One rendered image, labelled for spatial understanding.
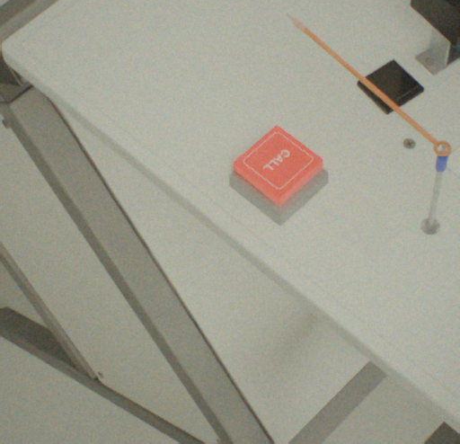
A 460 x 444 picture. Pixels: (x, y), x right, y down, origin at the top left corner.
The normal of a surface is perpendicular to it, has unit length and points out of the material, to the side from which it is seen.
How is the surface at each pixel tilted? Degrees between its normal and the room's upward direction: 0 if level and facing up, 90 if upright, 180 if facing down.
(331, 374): 0
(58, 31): 54
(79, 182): 0
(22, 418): 0
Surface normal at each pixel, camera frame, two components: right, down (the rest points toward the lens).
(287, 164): -0.05, -0.54
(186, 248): 0.55, 0.15
